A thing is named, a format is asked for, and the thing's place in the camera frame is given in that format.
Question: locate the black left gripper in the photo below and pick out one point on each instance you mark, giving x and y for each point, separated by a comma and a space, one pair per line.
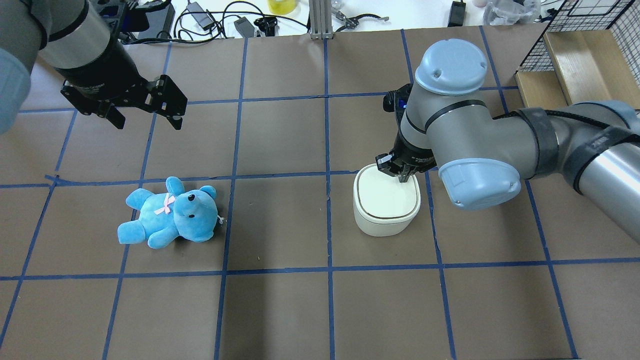
102, 67

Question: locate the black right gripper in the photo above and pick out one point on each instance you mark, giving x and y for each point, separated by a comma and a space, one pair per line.
414, 155

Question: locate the white trash can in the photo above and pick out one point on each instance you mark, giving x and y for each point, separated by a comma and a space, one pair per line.
382, 205

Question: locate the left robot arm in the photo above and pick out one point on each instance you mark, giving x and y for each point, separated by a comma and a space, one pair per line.
81, 41

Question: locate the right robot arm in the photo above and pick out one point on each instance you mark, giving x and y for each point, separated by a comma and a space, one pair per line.
443, 122

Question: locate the blue teddy bear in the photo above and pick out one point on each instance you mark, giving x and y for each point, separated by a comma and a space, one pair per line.
178, 213

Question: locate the black power adapter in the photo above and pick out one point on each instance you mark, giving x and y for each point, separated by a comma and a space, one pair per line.
457, 14

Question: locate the plastic bag with black parts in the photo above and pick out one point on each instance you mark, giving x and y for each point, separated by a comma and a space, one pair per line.
510, 12

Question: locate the aluminium frame post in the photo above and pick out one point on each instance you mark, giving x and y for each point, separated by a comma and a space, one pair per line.
320, 17

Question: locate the wire basket with checked cloth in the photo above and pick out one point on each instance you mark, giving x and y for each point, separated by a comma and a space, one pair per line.
588, 51

